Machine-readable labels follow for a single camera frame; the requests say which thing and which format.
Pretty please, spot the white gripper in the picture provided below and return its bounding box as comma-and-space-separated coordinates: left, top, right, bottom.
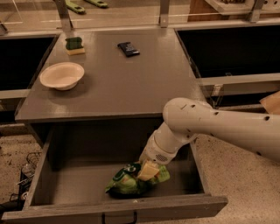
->
137, 133, 177, 181

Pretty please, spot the green rice chip bag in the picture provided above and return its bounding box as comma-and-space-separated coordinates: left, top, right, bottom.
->
105, 161, 170, 196

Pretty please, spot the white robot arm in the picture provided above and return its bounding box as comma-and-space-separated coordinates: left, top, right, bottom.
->
137, 98, 280, 181

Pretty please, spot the open grey top drawer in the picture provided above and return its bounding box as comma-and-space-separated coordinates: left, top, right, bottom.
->
3, 118, 228, 224

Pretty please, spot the grey wooden drawer cabinet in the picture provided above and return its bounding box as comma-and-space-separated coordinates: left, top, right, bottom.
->
14, 27, 211, 147

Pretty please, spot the dark blue snack bar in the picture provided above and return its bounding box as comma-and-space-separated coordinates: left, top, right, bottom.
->
117, 42, 140, 58

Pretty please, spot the white paper bowl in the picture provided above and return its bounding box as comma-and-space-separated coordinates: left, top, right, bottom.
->
39, 62, 85, 91

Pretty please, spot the brown cardboard piece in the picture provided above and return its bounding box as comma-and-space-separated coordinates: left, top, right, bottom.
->
260, 91, 280, 115

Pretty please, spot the green yellow sponge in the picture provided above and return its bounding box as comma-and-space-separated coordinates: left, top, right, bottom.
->
66, 37, 85, 55

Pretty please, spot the green tool right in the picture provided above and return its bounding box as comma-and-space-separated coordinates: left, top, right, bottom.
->
85, 0, 108, 9

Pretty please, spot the green tool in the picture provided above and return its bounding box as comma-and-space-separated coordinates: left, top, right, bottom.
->
85, 0, 108, 9
65, 0, 86, 15

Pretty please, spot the green tool left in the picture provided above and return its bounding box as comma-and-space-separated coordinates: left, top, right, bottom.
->
65, 0, 86, 15

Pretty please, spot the black drawer handle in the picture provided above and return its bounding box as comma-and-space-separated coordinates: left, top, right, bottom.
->
101, 211, 137, 224

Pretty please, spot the metal post middle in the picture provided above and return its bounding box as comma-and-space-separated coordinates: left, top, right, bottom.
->
158, 0, 170, 28

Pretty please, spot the metal post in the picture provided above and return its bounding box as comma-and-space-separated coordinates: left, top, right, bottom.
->
53, 0, 73, 32
158, 0, 170, 28

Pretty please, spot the metal post left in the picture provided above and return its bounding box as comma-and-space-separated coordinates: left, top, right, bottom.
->
53, 0, 73, 32

